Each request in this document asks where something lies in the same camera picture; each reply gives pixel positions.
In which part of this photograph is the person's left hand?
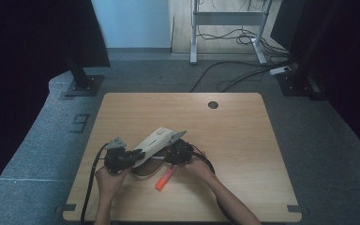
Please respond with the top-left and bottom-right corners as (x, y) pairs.
(94, 164), (131, 199)

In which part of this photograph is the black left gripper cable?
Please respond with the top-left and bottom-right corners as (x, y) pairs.
(80, 142), (111, 225)

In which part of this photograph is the person's right hand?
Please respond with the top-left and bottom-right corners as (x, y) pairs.
(177, 155), (216, 186)

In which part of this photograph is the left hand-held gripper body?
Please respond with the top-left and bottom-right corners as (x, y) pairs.
(103, 136), (133, 174)

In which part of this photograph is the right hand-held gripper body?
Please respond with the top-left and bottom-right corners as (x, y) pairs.
(164, 129), (195, 166)

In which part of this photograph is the beige pencil case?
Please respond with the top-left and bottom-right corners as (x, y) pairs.
(130, 127), (176, 182)

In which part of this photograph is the dark curtain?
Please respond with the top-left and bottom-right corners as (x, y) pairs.
(269, 0), (360, 158)
(0, 0), (112, 208)

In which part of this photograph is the tangle of black cables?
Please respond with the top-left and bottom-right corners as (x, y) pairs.
(196, 0), (292, 59)

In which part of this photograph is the white desk frame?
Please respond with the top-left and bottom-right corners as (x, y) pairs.
(188, 0), (274, 66)

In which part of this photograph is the black floor cable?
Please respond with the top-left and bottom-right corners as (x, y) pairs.
(188, 59), (292, 94)

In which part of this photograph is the black metal stand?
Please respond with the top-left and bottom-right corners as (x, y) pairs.
(276, 0), (341, 98)
(64, 55), (105, 98)

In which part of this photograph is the dark floor tape marking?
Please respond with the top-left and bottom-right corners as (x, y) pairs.
(69, 113), (91, 134)

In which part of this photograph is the orange highlighter pen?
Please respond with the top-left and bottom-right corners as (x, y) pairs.
(154, 164), (177, 192)

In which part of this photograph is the white power strip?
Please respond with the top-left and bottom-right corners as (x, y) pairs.
(268, 66), (293, 76)

